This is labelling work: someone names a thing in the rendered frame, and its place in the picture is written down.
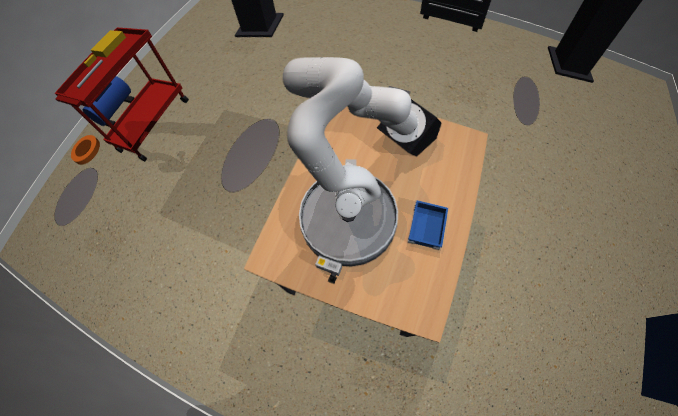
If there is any blue crate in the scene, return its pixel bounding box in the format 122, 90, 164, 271
407, 200, 448, 250

